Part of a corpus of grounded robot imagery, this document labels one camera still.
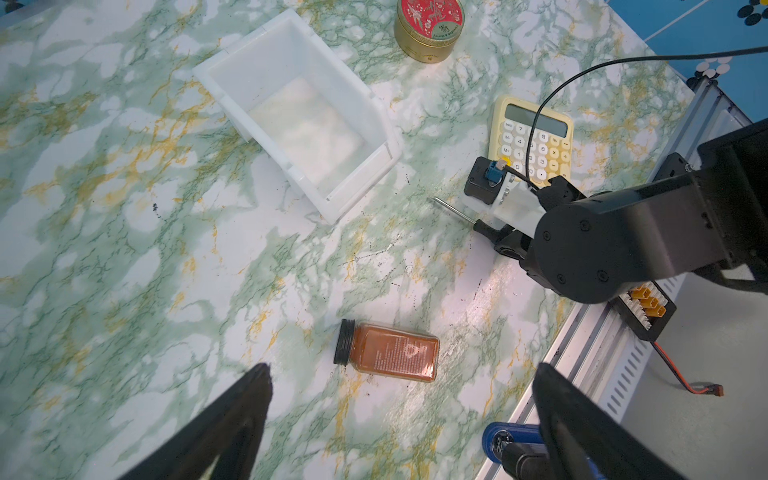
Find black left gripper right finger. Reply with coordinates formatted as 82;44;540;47
532;363;682;479

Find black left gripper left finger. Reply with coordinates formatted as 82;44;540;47
123;363;273;479

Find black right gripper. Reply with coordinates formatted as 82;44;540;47
472;176;585;260

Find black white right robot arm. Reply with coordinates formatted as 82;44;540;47
471;121;767;304

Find white plastic bin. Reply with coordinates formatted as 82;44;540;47
193;9;402;224

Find yellow calculator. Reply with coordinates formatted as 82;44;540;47
488;96;574;188

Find blue black handheld device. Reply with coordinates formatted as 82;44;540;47
481;421;607;480

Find black board yellow connectors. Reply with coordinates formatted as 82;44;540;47
608;281;677;342

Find brown spice jar black lid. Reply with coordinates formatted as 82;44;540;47
333;319;440;382

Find red gold round tin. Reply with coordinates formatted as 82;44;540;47
394;0;465;64

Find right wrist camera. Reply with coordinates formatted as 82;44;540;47
463;155;541;232

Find red black wire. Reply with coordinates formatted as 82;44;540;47
652;340;725;398

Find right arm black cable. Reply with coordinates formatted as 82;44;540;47
524;45;768;193

